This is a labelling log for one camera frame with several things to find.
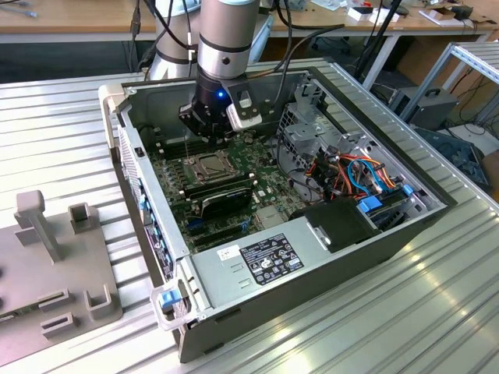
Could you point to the CPU with silver lid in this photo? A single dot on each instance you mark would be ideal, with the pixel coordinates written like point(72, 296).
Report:
point(212, 166)

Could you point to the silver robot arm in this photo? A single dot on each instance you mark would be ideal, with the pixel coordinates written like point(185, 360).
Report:
point(224, 43)

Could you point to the RAM slot white latches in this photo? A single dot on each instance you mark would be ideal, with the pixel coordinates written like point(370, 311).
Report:
point(171, 150)
point(218, 183)
point(171, 142)

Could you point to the green motherboard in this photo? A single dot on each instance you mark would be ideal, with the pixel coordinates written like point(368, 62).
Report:
point(269, 183)

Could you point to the metal drive cage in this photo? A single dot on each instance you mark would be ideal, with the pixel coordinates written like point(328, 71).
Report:
point(308, 132)

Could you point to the black graphics card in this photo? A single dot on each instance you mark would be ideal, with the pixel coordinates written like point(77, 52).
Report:
point(228, 202)

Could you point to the blue expansion slot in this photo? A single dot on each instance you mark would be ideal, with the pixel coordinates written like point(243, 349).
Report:
point(195, 223)

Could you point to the silver chipset heatsink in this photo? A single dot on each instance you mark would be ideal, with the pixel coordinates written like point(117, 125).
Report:
point(269, 216)

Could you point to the black chair base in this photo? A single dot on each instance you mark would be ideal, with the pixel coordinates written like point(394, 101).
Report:
point(331, 44)

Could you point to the black expansion slot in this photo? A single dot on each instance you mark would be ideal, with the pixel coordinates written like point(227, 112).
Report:
point(218, 233)
point(213, 242)

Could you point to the white cardboard box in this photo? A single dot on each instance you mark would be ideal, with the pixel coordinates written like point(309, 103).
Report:
point(358, 15)

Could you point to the black fan shroud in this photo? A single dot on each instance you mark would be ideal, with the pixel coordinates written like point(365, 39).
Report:
point(335, 226)

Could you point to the white desk leg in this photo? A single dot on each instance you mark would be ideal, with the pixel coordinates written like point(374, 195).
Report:
point(384, 58)

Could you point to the silver power supply unit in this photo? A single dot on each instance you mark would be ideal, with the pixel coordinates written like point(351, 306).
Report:
point(222, 280)

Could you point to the black stand pole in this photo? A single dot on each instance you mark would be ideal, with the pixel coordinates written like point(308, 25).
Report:
point(384, 27)

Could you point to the blue disk carrier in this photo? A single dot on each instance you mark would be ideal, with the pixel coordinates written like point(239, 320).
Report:
point(370, 204)

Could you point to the blue case latch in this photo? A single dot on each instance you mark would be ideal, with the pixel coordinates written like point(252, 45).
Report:
point(169, 300)

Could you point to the grey PC case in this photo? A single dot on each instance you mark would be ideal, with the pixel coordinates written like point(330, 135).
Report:
point(292, 290)

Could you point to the wooden desk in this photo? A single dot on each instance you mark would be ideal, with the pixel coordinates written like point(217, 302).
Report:
point(413, 26)

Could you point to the small blue drive latch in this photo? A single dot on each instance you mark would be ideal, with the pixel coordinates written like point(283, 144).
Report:
point(408, 190)

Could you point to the grey parts rack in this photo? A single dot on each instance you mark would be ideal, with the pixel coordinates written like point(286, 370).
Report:
point(58, 280)

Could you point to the open cardboard box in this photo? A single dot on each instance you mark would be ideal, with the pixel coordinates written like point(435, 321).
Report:
point(436, 16)

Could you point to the dark blue crate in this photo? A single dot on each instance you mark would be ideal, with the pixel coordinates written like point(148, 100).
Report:
point(448, 152)

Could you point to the black desk device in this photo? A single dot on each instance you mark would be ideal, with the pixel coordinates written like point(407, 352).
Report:
point(464, 12)

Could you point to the green RAM stick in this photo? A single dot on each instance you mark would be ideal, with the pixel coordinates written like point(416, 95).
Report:
point(15, 315)

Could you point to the brown cardboard box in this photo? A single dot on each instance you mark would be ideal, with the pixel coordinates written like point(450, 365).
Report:
point(492, 171)

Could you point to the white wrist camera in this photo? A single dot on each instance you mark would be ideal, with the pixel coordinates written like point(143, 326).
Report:
point(239, 121)

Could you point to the aluminium profile frame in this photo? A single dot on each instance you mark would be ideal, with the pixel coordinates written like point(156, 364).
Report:
point(479, 58)

